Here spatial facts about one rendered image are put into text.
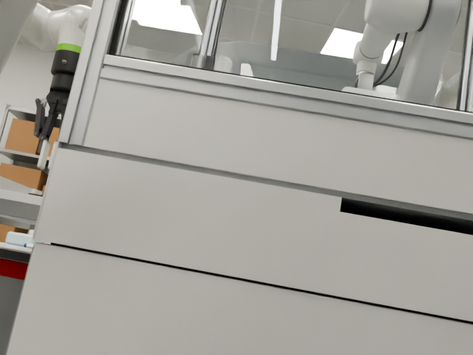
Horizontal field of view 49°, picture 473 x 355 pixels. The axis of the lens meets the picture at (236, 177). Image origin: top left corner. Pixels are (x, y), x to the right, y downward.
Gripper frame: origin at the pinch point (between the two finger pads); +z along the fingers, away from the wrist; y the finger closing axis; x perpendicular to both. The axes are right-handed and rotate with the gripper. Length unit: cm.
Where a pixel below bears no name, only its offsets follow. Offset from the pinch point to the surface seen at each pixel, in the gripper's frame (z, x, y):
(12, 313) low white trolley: 40.4, -16.5, 6.6
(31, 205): 13.1, 7.6, -2.2
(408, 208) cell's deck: 7, 49, -74
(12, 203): 13.4, 7.6, 2.3
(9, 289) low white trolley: 34.7, -16.4, 9.0
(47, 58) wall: -172, -402, 209
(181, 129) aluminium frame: 1, 50, -41
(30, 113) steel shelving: -96, -354, 188
